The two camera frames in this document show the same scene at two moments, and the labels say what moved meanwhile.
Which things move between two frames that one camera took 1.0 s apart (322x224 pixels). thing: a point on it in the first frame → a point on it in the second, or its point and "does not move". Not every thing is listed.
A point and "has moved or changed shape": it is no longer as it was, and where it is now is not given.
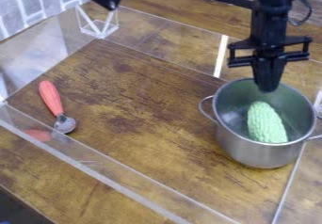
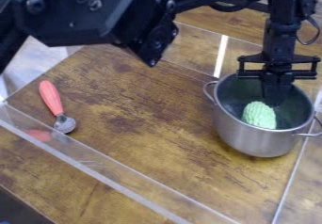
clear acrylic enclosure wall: x=122 y=177 does not move
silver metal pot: x=225 y=109 has moved or changed shape
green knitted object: x=264 y=123 has moved or changed shape
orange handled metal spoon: x=64 y=123 does not move
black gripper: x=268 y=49 → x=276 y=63
